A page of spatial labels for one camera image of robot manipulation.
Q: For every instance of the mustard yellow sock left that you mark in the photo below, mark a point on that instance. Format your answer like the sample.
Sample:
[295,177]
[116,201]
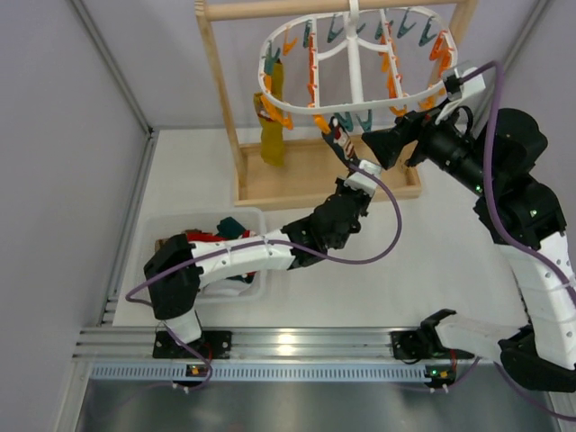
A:
[277,80]

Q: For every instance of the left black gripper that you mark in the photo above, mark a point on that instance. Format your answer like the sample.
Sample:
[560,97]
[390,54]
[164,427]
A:
[351,189]

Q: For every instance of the mustard yellow sock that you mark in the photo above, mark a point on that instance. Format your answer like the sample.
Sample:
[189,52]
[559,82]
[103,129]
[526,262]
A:
[271,137]
[277,80]

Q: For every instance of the mustard yellow sock right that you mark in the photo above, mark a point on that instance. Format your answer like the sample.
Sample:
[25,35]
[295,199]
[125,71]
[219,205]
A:
[271,137]

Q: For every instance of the green christmas sock in bin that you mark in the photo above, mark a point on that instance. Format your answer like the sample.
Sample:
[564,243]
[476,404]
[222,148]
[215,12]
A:
[229,228]

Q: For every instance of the perforated cable duct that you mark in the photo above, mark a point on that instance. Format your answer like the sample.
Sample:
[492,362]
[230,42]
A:
[318,373]

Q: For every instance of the translucent plastic bin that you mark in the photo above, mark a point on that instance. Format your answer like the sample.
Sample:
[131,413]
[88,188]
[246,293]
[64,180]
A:
[163,225]

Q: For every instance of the dark navy sock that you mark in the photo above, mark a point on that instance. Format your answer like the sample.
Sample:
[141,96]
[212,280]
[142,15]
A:
[340,142]

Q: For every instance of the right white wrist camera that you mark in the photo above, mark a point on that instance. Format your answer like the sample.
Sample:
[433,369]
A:
[460,83]

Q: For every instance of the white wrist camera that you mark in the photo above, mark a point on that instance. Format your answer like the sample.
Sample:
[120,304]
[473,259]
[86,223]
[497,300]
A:
[364,173]
[460,83]

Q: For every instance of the white clip hanger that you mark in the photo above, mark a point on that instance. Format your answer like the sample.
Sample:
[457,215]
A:
[326,35]

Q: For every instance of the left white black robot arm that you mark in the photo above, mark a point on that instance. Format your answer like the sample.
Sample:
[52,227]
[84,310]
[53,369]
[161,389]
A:
[181,267]

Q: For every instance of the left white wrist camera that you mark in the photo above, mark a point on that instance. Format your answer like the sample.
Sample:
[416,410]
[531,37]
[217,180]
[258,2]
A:
[364,173]

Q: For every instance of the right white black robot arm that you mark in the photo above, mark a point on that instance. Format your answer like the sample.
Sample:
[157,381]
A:
[539,356]

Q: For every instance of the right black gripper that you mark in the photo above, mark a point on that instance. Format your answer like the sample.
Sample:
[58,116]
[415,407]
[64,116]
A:
[415,139]

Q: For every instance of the wooden hanger stand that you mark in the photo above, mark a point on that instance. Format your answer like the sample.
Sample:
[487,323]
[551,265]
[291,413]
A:
[309,168]

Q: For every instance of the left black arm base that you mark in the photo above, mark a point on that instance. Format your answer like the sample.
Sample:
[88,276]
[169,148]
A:
[213,344]

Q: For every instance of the aluminium rail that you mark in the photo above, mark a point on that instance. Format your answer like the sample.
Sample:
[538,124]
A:
[247,343]

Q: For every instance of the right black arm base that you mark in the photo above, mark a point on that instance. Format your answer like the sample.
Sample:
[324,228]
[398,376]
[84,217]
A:
[417,344]

